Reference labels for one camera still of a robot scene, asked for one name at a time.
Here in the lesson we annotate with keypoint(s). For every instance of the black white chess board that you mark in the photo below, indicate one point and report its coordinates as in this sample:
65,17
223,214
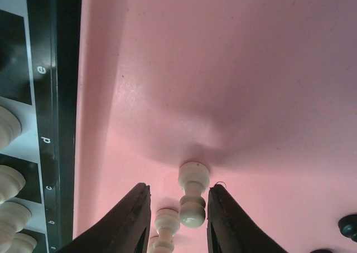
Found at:
39,85

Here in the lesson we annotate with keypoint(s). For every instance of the white rook chess piece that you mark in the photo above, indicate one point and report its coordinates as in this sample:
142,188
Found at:
23,243

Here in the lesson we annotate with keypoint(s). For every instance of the pink plastic tray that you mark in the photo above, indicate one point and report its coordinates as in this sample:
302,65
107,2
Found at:
262,92

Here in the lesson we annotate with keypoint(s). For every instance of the white bishop chess piece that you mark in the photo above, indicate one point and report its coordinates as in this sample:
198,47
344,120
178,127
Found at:
12,182

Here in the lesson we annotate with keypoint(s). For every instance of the white pawn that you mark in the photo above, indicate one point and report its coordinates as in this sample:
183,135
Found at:
194,179
151,242
167,224

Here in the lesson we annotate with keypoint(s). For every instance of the white queen chess piece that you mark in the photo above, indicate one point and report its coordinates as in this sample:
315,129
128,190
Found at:
10,127

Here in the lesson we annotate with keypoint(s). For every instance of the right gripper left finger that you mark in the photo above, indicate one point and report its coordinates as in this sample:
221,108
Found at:
125,228

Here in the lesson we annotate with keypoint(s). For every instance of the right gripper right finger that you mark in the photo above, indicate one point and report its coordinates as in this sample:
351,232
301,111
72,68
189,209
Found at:
230,229

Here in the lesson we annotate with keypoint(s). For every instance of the black pawn chess piece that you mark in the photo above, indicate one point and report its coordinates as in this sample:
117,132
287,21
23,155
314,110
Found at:
348,226

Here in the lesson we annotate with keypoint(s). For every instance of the white knight chess piece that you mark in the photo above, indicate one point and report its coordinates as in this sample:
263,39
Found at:
14,218

